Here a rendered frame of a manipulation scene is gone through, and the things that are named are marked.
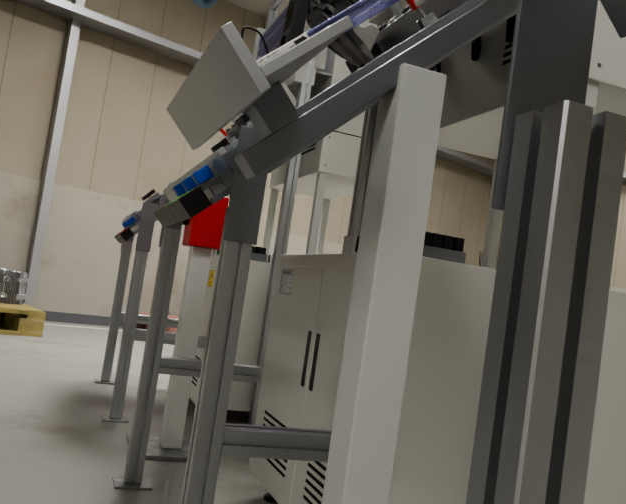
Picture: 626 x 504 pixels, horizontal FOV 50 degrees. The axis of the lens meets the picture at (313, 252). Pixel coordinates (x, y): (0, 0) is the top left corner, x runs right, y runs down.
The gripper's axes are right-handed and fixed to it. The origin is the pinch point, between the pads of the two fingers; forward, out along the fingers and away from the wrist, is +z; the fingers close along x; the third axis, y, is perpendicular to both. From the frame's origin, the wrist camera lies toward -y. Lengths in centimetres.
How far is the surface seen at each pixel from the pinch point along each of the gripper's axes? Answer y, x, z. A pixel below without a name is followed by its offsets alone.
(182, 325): -53, 94, 22
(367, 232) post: -34, -36, 8
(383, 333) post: -43, -40, 16
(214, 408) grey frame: -62, -13, 14
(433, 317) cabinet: -28.6, -10.0, 34.8
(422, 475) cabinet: -50, -10, 50
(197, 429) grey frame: -66, -14, 14
